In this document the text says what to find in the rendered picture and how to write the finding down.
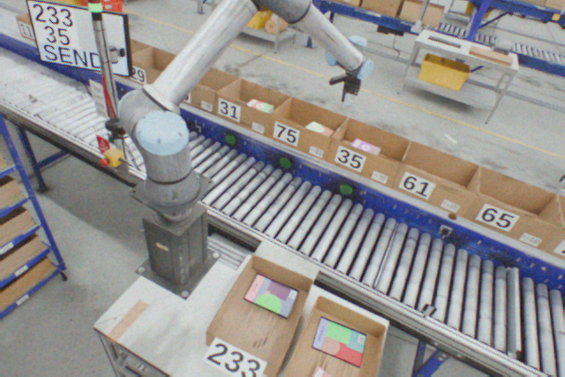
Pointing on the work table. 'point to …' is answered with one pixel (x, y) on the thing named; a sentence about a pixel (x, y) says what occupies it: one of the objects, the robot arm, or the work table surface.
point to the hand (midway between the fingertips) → (342, 104)
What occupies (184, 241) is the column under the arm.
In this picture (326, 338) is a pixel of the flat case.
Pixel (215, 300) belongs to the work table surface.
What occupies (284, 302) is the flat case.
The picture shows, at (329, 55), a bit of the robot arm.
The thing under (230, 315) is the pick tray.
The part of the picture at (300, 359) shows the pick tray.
